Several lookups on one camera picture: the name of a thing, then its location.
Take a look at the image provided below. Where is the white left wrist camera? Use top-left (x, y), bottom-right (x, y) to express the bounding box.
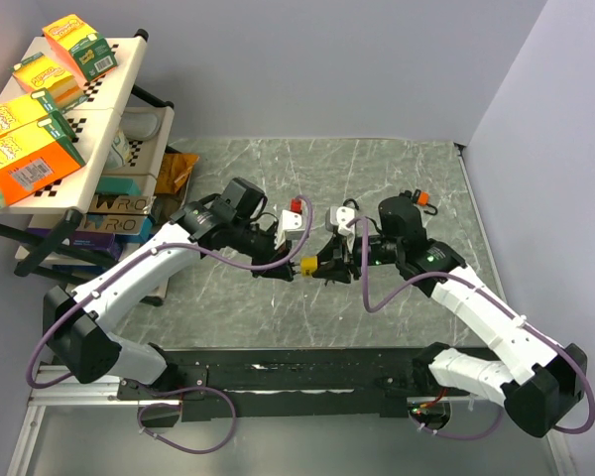
top-left (274, 197), bottom-right (306, 250)

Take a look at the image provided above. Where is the teal box on shelf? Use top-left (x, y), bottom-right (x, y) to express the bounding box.
top-left (95, 176), bottom-right (142, 195)

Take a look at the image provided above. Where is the orange padlock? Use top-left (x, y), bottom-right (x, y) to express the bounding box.
top-left (399, 188), bottom-right (438, 216)

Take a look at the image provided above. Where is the yellow padlock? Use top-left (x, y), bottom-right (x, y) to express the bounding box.
top-left (294, 256), bottom-right (319, 277)

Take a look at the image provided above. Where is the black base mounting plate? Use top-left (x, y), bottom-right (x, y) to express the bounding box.
top-left (116, 344), bottom-right (470, 422)

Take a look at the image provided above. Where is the large orange sponge box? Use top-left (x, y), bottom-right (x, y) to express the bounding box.
top-left (0, 116), bottom-right (85, 209)

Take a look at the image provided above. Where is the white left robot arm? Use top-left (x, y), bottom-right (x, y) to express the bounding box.
top-left (44, 178), bottom-right (312, 399)

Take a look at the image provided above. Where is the orange sponge box top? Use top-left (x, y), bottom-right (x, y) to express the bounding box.
top-left (42, 14), bottom-right (118, 82)

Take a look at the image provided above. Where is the yellow sponge pack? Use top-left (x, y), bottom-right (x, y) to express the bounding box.
top-left (11, 52), bottom-right (87, 110)

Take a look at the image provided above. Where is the white folding shelf rack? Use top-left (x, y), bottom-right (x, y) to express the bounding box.
top-left (0, 29), bottom-right (175, 285)

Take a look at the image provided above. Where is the aluminium frame rail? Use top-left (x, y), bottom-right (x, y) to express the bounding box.
top-left (6, 376), bottom-right (123, 476)

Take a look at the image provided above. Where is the yellow sponge box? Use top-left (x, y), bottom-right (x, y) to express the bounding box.
top-left (0, 88), bottom-right (76, 139)

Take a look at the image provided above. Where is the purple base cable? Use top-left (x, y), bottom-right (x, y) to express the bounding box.
top-left (137, 384), bottom-right (239, 455)

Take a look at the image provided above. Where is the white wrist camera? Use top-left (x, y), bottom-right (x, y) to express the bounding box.
top-left (274, 197), bottom-right (306, 250)
top-left (324, 206), bottom-right (357, 238)

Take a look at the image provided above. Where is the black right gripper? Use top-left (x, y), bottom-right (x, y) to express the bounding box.
top-left (310, 233), bottom-right (402, 285)

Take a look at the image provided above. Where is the orange snack bag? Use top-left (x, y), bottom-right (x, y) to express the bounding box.
top-left (155, 153), bottom-right (200, 195)

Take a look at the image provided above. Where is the black Kaijing padlock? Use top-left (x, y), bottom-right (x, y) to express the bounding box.
top-left (342, 198), bottom-right (360, 215)

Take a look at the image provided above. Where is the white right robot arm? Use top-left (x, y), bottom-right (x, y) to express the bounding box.
top-left (301, 192), bottom-right (595, 437)

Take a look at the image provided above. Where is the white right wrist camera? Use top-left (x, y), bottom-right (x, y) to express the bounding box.
top-left (324, 206), bottom-right (357, 238)

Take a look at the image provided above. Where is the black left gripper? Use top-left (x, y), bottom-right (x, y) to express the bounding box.
top-left (229, 217), bottom-right (295, 282)

